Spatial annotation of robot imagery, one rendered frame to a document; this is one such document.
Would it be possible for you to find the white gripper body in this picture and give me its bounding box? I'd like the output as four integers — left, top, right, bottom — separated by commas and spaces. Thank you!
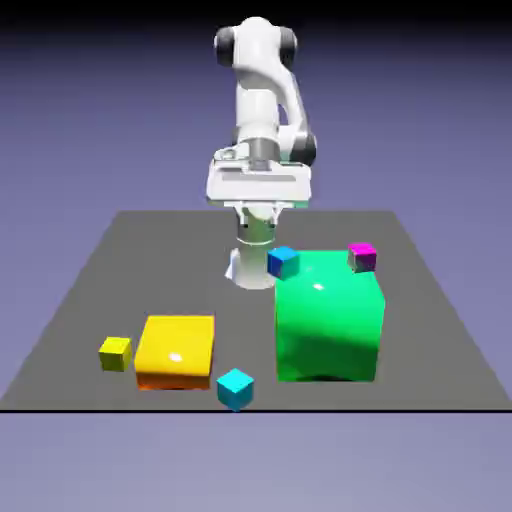
205, 158, 313, 210

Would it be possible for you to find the small yellow cube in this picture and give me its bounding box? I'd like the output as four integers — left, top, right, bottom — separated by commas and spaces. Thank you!
98, 336, 134, 373

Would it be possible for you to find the small magenta cube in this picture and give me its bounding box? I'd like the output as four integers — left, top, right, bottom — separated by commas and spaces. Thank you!
346, 242, 378, 274

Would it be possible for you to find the large green box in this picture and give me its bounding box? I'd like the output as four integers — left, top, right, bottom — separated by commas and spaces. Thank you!
274, 249, 387, 384

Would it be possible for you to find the large yellow box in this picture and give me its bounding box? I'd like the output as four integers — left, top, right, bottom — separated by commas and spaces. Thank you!
133, 314, 216, 392

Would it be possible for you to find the small cyan cube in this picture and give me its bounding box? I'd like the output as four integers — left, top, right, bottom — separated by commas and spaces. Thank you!
216, 367, 256, 413

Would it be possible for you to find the small blue cube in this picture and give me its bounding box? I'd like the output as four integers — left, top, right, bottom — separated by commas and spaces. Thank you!
266, 245, 301, 280

